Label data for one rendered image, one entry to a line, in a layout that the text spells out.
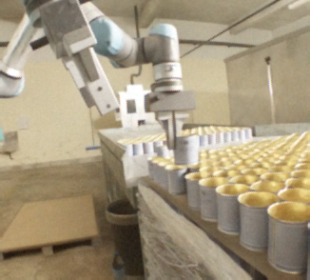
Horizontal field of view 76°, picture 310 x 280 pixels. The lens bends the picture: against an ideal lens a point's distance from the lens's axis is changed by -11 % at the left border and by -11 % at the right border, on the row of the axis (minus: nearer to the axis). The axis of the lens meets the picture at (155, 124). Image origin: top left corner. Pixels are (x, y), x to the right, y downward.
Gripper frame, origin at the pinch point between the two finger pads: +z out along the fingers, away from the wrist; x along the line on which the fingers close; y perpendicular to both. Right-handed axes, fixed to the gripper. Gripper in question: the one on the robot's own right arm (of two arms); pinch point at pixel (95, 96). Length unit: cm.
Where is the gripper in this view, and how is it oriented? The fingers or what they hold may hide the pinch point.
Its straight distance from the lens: 35.3
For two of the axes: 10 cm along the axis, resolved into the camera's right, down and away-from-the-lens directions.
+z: 3.9, 8.7, 3.1
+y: -8.3, 4.8, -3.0
